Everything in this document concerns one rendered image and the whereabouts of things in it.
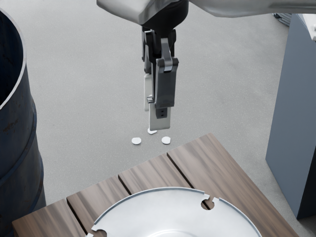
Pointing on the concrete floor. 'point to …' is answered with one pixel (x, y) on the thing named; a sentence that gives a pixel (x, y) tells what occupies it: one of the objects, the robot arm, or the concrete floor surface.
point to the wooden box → (116, 190)
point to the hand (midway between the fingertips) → (157, 102)
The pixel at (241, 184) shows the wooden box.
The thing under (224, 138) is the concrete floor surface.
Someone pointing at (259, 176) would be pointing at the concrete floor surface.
